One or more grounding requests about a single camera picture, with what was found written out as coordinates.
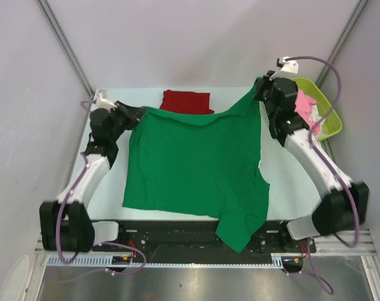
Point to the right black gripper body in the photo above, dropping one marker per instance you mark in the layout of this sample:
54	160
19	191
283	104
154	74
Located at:
264	91

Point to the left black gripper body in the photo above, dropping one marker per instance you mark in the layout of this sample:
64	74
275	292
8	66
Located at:
120	123

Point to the green t-shirt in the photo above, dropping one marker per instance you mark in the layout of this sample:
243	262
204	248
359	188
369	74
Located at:
203	165

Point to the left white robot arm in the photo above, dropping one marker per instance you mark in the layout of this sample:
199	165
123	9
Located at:
65	223

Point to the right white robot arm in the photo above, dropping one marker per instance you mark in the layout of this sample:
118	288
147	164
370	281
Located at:
343	202

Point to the pink t-shirt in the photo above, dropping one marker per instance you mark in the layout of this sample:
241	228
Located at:
302	105

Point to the white t-shirt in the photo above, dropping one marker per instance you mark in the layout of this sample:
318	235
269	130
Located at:
314	117

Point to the folded red t-shirt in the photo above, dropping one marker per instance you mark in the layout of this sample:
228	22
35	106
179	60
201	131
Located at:
183	102

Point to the lime green plastic basket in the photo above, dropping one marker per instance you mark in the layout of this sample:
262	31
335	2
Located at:
333	124

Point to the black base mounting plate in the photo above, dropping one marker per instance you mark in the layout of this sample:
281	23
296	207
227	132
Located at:
196	241

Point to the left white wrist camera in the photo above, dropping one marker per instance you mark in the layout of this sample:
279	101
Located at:
103	99

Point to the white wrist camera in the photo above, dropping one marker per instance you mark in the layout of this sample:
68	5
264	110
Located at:
103	99
288	65

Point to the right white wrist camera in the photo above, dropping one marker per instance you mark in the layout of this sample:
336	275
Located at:
288	65

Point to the right aluminium corner post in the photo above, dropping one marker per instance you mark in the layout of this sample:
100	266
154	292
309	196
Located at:
345	34

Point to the aluminium corner post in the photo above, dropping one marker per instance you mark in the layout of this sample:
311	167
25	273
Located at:
345	34
65	45

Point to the left aluminium corner post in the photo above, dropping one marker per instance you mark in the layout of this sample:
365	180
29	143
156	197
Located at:
65	45

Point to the slotted cable duct rail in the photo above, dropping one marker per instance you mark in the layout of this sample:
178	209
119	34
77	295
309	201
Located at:
115	261

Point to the aluminium frame rail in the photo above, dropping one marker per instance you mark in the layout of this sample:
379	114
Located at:
333	272

